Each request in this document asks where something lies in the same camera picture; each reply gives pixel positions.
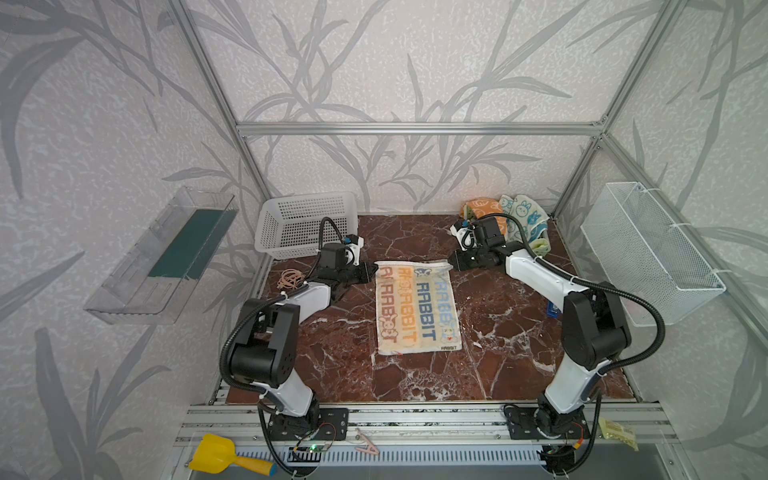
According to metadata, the clear acrylic wall shelf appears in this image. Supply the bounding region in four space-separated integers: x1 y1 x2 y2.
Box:
84 187 238 326

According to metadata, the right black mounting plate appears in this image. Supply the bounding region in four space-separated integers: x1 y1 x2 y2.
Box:
502 404 590 440

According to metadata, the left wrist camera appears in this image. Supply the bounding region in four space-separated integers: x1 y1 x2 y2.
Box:
343 234 364 266

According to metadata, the orange rabbit pattern towel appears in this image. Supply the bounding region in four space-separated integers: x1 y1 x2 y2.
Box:
460 197 503 220

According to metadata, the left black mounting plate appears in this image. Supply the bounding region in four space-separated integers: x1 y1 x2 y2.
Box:
266 408 350 441

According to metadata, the white wire mesh basket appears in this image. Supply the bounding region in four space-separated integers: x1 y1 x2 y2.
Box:
581 182 726 326

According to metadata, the striped rabbit text towel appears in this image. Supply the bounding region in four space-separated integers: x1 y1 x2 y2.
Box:
375 260 463 356

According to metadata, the green plastic basket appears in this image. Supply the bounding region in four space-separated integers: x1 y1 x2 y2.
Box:
529 237 551 257

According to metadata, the teal rabbit pattern towel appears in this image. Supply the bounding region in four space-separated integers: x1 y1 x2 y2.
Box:
499 194 549 243

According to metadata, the pink clothespin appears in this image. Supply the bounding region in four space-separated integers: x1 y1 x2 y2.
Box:
355 429 380 457

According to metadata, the pink coiled cable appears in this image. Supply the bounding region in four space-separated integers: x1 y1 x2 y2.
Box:
276 268 308 294

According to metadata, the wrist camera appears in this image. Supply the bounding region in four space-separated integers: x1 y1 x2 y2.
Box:
451 221 476 251
343 234 364 266

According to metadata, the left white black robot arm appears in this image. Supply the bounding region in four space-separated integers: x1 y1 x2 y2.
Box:
218 217 378 431

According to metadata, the yellow paper tag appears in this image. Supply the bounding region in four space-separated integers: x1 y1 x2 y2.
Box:
598 417 639 452

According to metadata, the white perforated plastic basket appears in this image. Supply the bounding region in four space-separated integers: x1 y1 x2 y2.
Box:
254 192 358 260

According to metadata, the black mounting plate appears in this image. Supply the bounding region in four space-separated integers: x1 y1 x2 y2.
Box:
266 408 350 441
502 404 590 440

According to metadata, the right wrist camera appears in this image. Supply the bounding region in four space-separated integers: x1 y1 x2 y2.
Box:
451 221 476 251

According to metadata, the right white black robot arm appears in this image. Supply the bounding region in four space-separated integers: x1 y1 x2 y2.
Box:
449 213 666 439

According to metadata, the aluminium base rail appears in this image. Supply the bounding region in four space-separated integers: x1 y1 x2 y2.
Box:
170 401 679 469

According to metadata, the green circuit board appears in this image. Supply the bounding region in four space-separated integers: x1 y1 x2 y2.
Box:
291 442 333 454

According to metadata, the yellow plastic scoop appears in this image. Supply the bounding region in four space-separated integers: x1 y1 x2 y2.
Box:
188 434 277 476

